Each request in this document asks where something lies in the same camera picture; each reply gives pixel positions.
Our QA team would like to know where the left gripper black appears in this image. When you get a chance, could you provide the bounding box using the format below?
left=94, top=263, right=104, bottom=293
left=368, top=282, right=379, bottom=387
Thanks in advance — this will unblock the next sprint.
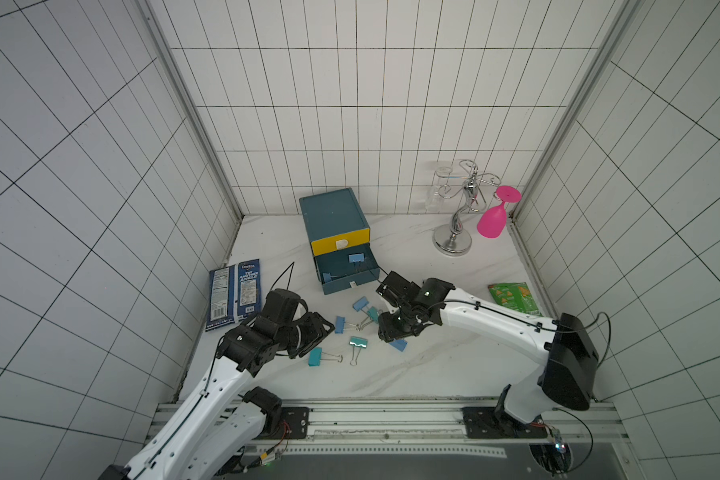
left=276, top=312, right=335, bottom=360

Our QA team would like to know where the blue binder clip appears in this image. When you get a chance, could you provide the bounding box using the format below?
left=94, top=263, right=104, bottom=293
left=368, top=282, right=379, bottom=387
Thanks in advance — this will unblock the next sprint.
left=322, top=273, right=343, bottom=284
left=334, top=316, right=363, bottom=334
left=389, top=339, right=407, bottom=352
left=352, top=297, right=369, bottom=312
left=348, top=253, right=365, bottom=273

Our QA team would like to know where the blue binder clip bottom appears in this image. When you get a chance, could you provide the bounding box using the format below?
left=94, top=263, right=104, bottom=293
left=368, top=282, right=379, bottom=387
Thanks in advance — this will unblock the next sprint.
left=389, top=339, right=407, bottom=352

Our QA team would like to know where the blue binder clip top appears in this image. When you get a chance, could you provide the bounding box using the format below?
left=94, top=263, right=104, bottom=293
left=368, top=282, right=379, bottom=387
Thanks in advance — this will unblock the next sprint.
left=322, top=273, right=343, bottom=284

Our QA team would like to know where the teal drawer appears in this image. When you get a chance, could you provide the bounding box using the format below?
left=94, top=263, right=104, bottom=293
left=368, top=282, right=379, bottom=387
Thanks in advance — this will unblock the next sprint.
left=313, top=244, right=381, bottom=295

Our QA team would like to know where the yellow top drawer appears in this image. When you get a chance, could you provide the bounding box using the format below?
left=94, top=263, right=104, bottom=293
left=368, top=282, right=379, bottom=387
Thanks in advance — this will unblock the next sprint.
left=310, top=227, right=370, bottom=256

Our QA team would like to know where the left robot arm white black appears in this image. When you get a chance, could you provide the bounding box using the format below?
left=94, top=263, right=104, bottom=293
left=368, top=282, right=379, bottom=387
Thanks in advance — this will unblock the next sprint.
left=101, top=289, right=335, bottom=479

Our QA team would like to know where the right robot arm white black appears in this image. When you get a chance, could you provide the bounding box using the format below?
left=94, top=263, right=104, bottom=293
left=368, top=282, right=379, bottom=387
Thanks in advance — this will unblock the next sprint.
left=376, top=271, right=600, bottom=438

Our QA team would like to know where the teal binder clip front left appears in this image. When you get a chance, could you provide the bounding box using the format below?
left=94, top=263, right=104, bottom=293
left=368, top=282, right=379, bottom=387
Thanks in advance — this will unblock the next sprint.
left=308, top=347, right=343, bottom=367

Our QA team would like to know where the teal shiny binder clip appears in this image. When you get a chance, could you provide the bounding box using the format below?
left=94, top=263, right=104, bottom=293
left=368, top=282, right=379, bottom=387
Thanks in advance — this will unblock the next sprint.
left=349, top=336, right=368, bottom=366

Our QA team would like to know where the teal drawer cabinet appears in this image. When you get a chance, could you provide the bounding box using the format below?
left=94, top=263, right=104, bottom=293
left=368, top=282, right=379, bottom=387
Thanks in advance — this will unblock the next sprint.
left=298, top=187, right=372, bottom=259

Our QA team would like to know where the silver glass rack stand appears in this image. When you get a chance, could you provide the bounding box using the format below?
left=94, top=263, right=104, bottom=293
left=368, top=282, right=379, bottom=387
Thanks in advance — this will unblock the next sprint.
left=432, top=159, right=501, bottom=257

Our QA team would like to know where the green snack packet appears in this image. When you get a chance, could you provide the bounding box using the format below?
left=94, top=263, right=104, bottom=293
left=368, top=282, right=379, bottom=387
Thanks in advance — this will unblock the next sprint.
left=488, top=282, right=542, bottom=316

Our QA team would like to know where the clear glass on rack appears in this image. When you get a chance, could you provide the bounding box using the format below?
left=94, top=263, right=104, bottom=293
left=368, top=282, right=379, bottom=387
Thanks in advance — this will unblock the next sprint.
left=425, top=165, right=452, bottom=213

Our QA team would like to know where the magenta plastic wine glass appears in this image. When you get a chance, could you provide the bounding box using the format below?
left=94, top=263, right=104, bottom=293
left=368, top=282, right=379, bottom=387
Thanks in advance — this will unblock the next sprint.
left=477, top=186, right=522, bottom=239

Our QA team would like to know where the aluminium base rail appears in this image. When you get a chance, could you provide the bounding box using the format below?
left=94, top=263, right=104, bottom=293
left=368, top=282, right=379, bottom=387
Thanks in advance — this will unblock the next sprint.
left=240, top=397, right=628, bottom=461

